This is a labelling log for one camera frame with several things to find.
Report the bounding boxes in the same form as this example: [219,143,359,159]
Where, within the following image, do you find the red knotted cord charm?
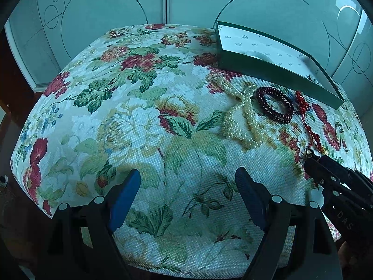
[294,90,326,155]

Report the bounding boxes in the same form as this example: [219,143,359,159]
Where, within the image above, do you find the white jade bangle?
[244,51,273,64]

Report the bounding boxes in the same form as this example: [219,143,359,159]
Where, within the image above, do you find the white pearl necklace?
[210,72,267,150]

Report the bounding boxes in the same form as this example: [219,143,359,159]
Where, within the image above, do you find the glass sliding wardrobe doors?
[4,0,372,89]

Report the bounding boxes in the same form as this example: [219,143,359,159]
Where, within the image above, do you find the green jewelry box tray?
[216,21,344,109]

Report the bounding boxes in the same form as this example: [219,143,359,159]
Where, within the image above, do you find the dark red bead bracelet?
[253,86,295,125]

